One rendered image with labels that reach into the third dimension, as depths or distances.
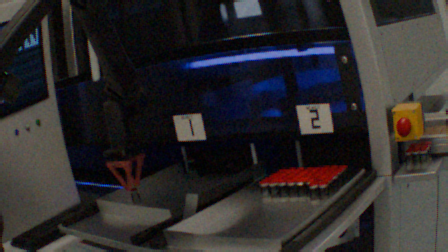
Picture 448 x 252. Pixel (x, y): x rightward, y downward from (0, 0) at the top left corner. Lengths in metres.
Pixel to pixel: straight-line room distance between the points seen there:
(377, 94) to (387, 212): 0.27
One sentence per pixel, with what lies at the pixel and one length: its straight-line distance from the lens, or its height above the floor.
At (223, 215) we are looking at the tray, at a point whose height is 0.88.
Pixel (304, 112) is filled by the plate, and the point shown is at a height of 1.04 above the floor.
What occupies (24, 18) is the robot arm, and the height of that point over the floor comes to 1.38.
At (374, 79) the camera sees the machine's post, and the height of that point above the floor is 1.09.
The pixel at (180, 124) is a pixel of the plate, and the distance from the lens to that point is 1.50.
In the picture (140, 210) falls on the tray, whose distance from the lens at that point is 1.31.
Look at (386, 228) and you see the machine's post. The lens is 1.30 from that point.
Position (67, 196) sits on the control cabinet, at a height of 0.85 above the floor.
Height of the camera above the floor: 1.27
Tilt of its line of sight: 10 degrees down
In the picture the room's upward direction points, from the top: 12 degrees counter-clockwise
